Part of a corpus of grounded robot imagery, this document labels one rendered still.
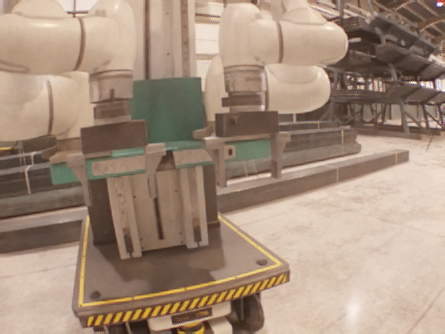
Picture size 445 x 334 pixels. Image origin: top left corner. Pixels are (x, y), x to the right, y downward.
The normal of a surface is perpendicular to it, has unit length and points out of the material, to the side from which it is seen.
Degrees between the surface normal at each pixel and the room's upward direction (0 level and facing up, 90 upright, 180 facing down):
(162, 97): 90
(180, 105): 90
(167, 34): 90
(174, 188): 90
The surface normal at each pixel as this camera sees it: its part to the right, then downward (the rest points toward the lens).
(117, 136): 0.38, 0.15
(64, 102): 0.69, 0.11
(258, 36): 0.05, 0.22
